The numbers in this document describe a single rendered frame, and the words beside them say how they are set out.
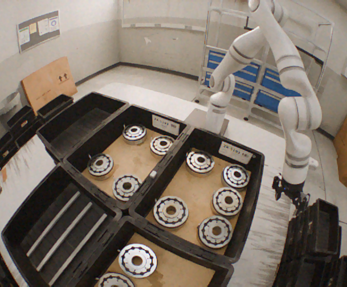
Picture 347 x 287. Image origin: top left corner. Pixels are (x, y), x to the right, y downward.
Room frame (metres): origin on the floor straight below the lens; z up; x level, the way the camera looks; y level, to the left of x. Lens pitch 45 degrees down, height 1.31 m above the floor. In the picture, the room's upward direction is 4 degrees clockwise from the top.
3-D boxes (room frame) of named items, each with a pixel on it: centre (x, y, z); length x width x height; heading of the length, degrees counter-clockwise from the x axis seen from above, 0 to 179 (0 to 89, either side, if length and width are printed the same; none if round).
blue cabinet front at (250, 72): (2.12, -0.72, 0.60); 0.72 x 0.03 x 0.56; 65
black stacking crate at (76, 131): (0.51, 0.42, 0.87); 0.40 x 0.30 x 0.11; 155
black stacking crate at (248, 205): (0.25, -0.12, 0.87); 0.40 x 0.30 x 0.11; 155
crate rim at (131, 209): (0.25, -0.12, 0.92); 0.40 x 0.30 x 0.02; 155
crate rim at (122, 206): (0.38, 0.15, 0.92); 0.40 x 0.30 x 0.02; 155
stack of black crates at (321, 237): (0.06, -1.07, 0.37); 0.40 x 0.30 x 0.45; 155
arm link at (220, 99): (0.69, -0.21, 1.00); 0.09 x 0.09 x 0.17; 13
